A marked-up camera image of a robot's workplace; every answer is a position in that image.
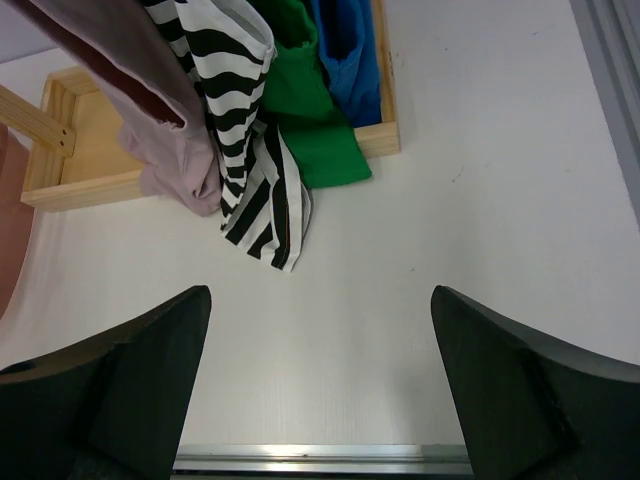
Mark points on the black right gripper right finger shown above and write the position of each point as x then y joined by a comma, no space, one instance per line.
532,406

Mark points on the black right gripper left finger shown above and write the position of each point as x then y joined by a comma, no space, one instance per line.
112,406

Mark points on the green tank top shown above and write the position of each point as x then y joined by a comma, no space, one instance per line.
314,129

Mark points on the mauve tank top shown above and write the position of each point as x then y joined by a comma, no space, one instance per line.
163,117

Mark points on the black white striped tank top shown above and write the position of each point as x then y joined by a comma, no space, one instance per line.
226,48

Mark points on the blue tank top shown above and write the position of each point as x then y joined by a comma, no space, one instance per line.
347,51

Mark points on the pink translucent plastic basin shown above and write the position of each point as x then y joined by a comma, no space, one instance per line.
16,217

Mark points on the wooden clothes rack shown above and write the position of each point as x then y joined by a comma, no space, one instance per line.
75,160

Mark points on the aluminium rail base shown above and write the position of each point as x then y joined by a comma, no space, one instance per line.
371,459

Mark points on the aluminium frame post right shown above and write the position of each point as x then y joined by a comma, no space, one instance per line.
609,31

